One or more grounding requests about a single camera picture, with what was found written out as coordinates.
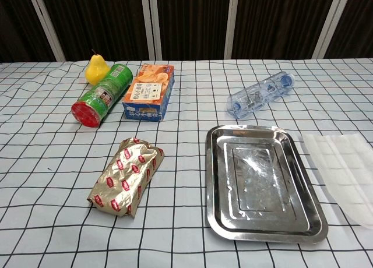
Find white paper sheet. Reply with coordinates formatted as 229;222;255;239
302;133;373;230

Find silver metal tray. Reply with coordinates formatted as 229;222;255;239
205;124;329;244

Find orange and blue cracker box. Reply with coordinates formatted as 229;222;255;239
122;64;175;122

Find gold foil snack package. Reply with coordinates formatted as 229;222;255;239
87;137;165;218

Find clear plastic water bottle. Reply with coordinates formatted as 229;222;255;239
226;70;295;118

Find green chip can red lid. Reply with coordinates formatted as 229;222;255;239
71;63;133;128

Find yellow plastic pear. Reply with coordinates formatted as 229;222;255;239
85;49;111;86

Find white black-grid tablecloth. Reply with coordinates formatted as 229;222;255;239
0;58;373;268

